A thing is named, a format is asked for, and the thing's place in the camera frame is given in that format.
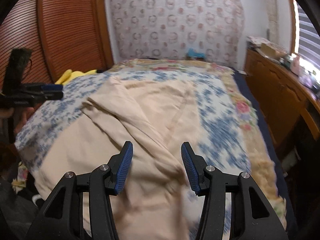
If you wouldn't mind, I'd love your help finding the yellow Pikachu plush toy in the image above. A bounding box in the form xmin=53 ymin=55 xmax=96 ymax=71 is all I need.
xmin=55 ymin=69 xmax=104 ymax=86

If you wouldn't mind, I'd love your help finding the tied beige curtain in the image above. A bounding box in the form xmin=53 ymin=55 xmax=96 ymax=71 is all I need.
xmin=265 ymin=0 xmax=279 ymax=43

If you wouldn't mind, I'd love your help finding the pink floral blanket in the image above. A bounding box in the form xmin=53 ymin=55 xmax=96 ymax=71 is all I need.
xmin=110 ymin=59 xmax=287 ymax=227

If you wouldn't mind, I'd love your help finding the zebra window blind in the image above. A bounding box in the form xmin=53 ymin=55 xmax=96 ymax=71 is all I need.
xmin=297 ymin=5 xmax=320 ymax=69

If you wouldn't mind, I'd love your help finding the beige printed t-shirt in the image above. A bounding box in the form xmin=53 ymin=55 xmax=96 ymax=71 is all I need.
xmin=34 ymin=76 xmax=208 ymax=240

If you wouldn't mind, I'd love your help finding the wooden side cabinet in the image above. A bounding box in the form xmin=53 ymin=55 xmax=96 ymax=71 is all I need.
xmin=245 ymin=49 xmax=319 ymax=148

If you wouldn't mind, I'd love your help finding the wooden louvered wardrobe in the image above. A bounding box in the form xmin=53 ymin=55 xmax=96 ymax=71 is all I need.
xmin=1 ymin=0 xmax=114 ymax=82

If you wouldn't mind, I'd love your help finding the person's left hand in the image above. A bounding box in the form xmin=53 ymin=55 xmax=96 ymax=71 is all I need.
xmin=1 ymin=107 xmax=35 ymax=135

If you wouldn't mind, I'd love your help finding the teal item in box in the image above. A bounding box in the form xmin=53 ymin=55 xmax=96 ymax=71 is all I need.
xmin=186 ymin=48 xmax=206 ymax=61

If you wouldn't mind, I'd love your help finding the blue floral white bedsheet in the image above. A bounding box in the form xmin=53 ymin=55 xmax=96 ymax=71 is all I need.
xmin=13 ymin=68 xmax=253 ymax=240

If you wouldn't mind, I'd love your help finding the cardboard box on cabinet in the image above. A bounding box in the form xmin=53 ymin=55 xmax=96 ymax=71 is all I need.
xmin=260 ymin=42 xmax=287 ymax=60

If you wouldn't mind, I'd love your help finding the circle patterned sheer curtain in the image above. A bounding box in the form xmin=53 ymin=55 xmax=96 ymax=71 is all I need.
xmin=110 ymin=0 xmax=245 ymax=67

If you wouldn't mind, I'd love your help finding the pink kettle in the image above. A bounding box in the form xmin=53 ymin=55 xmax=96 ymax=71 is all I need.
xmin=290 ymin=55 xmax=300 ymax=76

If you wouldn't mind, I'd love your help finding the folded floral cloth stack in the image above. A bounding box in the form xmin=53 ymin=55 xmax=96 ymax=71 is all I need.
xmin=247 ymin=36 xmax=269 ymax=47

